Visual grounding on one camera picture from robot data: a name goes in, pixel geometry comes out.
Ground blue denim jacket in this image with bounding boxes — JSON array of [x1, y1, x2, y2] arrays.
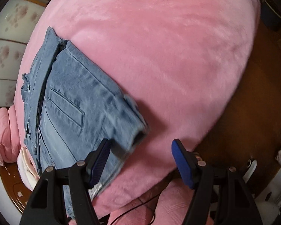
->
[[20, 26, 149, 220]]

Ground white folded garment blue print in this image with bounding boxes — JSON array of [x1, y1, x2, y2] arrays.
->
[[17, 153, 38, 191]]

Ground cream folded garment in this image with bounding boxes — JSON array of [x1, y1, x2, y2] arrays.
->
[[20, 147, 39, 188]]

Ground wooden headboard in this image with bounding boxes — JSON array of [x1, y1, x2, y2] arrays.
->
[[0, 163, 32, 214]]

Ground pink pillow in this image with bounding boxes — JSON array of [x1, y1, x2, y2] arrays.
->
[[0, 105, 21, 163]]

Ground pink plush bed blanket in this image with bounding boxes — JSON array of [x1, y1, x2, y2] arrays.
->
[[14, 0, 260, 217]]

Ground floral sliding wardrobe doors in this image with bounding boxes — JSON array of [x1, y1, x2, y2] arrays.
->
[[0, 0, 46, 107]]

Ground black cable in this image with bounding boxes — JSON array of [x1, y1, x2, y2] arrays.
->
[[108, 191, 162, 225]]

